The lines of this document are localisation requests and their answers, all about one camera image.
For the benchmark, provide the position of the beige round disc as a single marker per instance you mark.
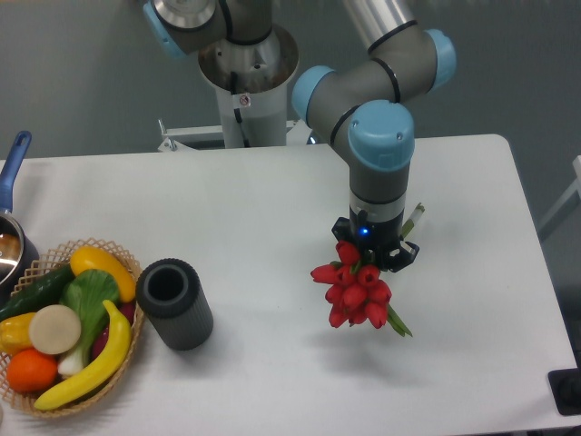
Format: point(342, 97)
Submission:
point(55, 329)

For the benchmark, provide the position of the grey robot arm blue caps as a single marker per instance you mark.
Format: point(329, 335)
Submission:
point(360, 114)

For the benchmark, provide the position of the yellow bell pepper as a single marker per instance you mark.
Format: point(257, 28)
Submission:
point(14, 333)

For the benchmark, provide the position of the green cucumber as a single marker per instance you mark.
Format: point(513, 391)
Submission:
point(44, 291)

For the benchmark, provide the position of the black device at table edge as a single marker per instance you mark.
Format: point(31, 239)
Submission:
point(565, 387)

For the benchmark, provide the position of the green bok choy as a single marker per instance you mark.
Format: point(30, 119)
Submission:
point(85, 296)

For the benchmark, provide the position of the red vegetable in basket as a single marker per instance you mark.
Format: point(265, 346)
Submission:
point(128, 311)

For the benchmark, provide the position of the white metal frame right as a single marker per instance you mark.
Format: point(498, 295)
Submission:
point(565, 204)

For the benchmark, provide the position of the woven wicker basket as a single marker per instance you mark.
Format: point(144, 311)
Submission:
point(47, 262)

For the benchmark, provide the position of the dark grey ribbed vase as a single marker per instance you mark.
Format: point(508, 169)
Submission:
point(171, 296)

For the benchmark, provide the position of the red tulip bouquet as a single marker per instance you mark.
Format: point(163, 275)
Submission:
point(356, 292)

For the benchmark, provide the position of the yellow squash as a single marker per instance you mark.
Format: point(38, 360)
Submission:
point(88, 258)

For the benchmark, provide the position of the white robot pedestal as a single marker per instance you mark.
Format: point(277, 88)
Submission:
point(251, 87)

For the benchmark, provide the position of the blue handled saucepan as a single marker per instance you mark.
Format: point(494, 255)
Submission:
point(17, 251)

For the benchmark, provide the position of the yellow banana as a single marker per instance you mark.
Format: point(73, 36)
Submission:
point(96, 372)

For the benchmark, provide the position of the orange fruit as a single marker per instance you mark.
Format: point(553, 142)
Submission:
point(31, 371)

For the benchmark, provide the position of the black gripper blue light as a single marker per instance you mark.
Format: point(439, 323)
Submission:
point(380, 236)

